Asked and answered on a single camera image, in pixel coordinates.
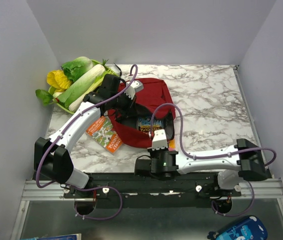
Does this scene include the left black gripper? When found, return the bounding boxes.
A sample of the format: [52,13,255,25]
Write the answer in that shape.
[110,90,138,118]

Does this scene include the treehouse storey book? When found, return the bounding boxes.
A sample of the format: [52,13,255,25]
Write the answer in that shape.
[136,116,164,135]

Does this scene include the Roald Dahl Charlie book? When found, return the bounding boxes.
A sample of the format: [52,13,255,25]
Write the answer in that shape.
[168,139,176,151]

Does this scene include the red backpack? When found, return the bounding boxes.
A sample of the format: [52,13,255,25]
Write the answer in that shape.
[107,78,176,149]

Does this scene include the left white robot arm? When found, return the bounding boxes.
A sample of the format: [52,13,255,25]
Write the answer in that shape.
[34,74,144,198]

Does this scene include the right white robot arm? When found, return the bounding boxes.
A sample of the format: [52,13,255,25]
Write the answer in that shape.
[134,138,269,196]

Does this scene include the orange paperback book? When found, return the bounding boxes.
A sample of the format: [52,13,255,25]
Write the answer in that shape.
[86,116,123,154]

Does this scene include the celery stalk bunch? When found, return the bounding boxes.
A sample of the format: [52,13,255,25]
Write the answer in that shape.
[83,70,117,96]

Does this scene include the green plastic basket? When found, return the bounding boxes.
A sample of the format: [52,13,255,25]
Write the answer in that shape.
[48,59,121,115]

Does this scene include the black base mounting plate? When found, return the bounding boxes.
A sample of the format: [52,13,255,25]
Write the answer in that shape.
[32,171,274,210]

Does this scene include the napa cabbage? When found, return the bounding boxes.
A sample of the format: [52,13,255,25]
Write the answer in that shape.
[57,67,104,108]

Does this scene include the green lettuce head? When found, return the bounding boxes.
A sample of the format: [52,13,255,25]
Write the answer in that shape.
[61,56,94,83]

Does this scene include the yellow leaf vegetable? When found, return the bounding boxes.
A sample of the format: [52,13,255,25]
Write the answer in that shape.
[46,69,73,92]

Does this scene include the dark green spinach leaf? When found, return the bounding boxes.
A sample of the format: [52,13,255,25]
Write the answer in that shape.
[35,89,54,106]

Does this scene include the blue pencil case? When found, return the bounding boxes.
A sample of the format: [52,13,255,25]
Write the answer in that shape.
[207,215,269,240]

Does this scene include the blue book corner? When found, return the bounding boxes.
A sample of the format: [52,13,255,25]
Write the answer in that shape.
[37,233,82,240]

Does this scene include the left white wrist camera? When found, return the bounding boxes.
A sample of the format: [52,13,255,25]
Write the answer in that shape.
[124,80,144,100]

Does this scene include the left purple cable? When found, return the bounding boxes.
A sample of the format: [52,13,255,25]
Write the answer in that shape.
[35,63,139,221]

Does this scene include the purple cable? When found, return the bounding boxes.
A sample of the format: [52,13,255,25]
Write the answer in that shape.
[35,63,139,221]
[150,103,277,218]

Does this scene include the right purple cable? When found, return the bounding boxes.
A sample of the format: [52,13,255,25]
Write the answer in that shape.
[150,103,277,218]

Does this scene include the aluminium rail frame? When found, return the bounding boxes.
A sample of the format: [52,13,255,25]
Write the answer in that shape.
[10,64,283,240]

